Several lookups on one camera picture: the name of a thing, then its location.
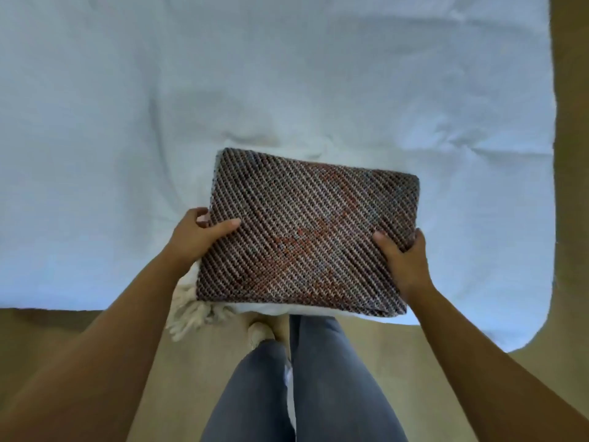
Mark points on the brown woven fringed blanket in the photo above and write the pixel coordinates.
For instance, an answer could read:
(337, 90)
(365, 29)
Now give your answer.
(308, 234)

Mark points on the person's left forearm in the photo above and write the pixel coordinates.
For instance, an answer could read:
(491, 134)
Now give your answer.
(92, 349)

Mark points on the person's blue jeans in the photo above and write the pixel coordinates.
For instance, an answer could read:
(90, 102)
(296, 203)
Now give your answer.
(308, 386)

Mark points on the person's beige shoe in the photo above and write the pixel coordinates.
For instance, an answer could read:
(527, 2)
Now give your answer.
(260, 333)

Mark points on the person's left thumb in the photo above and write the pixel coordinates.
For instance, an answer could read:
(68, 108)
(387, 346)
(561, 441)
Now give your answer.
(221, 229)

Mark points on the person's right hand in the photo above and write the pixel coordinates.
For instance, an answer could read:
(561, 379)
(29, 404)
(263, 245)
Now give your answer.
(405, 266)

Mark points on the white bed sheet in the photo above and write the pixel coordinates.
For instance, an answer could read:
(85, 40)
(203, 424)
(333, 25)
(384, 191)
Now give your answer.
(276, 133)

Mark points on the person's left hand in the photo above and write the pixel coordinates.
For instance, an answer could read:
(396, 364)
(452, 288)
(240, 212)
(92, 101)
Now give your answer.
(193, 239)

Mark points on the person's right forearm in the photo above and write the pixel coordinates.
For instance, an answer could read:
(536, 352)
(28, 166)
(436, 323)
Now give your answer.
(487, 363)

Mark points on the person's right thumb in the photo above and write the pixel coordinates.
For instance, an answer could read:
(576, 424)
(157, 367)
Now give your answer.
(385, 243)

